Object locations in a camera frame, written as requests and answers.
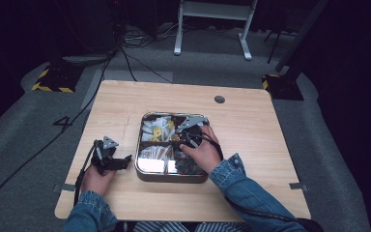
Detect bundle of floor cables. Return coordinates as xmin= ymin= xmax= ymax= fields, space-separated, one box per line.
xmin=122 ymin=21 xmax=183 ymax=50

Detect white metal stand frame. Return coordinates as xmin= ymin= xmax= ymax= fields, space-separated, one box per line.
xmin=173 ymin=0 xmax=259 ymax=62

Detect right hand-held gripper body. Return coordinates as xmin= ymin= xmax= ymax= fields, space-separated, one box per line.
xmin=176 ymin=115 xmax=209 ymax=149

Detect hand-held gripper black cable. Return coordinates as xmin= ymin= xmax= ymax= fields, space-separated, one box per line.
xmin=72 ymin=144 xmax=97 ymax=207
xmin=196 ymin=131 xmax=325 ymax=232

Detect thin black floor cable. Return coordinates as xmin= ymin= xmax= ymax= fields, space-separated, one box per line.
xmin=120 ymin=46 xmax=174 ymax=84

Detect pile of dark packets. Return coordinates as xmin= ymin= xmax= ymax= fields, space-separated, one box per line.
xmin=173 ymin=149 xmax=206 ymax=176

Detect person's striped trousers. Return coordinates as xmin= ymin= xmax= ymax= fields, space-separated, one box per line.
xmin=131 ymin=220 xmax=255 ymax=232

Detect black stand yellow striped base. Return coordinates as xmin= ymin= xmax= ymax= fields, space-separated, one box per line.
xmin=31 ymin=62 xmax=85 ymax=95
xmin=261 ymin=0 xmax=330 ymax=102

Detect black tripod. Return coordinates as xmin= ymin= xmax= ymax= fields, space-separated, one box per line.
xmin=263 ymin=27 xmax=296 ymax=65

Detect right hand-held gripper black cable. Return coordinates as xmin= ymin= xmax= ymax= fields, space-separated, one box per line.
xmin=196 ymin=131 xmax=325 ymax=232

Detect square metal compartment tin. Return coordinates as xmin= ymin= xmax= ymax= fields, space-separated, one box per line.
xmin=134 ymin=111 xmax=212 ymax=184

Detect pile of brown stick packets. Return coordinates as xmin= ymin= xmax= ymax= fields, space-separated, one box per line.
xmin=138 ymin=144 xmax=175 ymax=162

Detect long black floor cable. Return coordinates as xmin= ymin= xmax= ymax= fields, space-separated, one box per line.
xmin=0 ymin=47 xmax=119 ymax=220

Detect left hand-held gripper black cable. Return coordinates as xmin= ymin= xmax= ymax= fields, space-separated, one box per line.
xmin=72 ymin=144 xmax=97 ymax=207

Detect grey metal table bracket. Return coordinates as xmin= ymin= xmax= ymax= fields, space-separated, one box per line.
xmin=289 ymin=182 xmax=309 ymax=191
xmin=52 ymin=183 xmax=77 ymax=193

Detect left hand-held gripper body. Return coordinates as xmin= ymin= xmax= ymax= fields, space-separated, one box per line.
xmin=91 ymin=135 xmax=121 ymax=177

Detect person's right hand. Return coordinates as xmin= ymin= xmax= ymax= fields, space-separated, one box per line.
xmin=179 ymin=125 xmax=223 ymax=175

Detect person's left hand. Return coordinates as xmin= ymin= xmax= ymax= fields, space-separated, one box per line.
xmin=81 ymin=164 xmax=117 ymax=197

